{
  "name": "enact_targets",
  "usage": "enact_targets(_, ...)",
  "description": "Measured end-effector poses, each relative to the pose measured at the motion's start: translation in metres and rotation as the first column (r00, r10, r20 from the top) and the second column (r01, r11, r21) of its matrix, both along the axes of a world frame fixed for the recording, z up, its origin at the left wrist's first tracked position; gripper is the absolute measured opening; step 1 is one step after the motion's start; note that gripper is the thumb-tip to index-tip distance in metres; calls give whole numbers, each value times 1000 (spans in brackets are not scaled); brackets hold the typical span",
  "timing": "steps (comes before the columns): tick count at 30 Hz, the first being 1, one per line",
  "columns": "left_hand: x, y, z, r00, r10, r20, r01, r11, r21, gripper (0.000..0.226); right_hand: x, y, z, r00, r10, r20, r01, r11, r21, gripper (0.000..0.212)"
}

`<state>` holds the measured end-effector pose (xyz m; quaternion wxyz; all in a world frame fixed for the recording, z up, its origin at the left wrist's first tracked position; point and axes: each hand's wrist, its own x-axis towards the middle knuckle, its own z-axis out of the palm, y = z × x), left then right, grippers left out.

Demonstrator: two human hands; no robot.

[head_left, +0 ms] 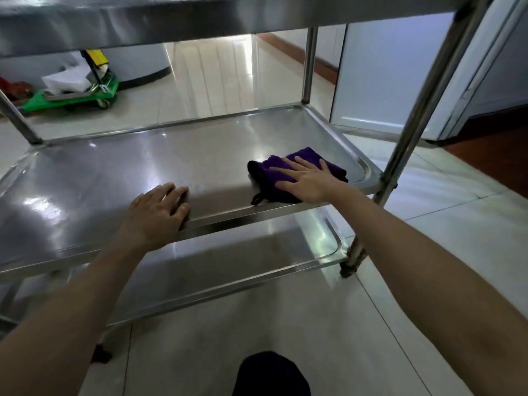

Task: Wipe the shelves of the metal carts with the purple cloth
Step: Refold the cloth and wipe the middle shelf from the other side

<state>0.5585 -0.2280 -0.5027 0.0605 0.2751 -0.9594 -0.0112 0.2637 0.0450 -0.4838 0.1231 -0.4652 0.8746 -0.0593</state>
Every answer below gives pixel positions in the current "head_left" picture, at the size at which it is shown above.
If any red bag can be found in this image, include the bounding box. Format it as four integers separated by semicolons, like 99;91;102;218
0;76;34;103

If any yellow bag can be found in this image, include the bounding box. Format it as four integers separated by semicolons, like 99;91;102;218
84;49;109;71

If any white door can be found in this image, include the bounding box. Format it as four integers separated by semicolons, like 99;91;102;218
329;11;469;141

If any person's black trouser leg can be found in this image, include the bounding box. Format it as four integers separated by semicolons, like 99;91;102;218
232;351;312;396

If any person's right hand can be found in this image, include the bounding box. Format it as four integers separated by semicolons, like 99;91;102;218
268;156;351;204

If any green platform dolly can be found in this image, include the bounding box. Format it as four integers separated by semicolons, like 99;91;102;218
20;73;120;117

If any grey round pillar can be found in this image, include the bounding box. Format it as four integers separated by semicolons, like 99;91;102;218
100;43;172;89

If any person's right forearm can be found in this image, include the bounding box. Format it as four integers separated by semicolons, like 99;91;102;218
330;187;528;396

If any person's left hand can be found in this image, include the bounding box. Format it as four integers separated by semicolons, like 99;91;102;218
117;182;191;253

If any stainless steel shelf trolley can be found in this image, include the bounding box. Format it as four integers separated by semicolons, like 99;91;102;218
0;0;501;364

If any purple cleaning cloth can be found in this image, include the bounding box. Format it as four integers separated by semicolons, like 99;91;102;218
247;147;349;206

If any person's left forearm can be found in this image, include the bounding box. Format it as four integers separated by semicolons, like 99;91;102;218
0;239;146;396

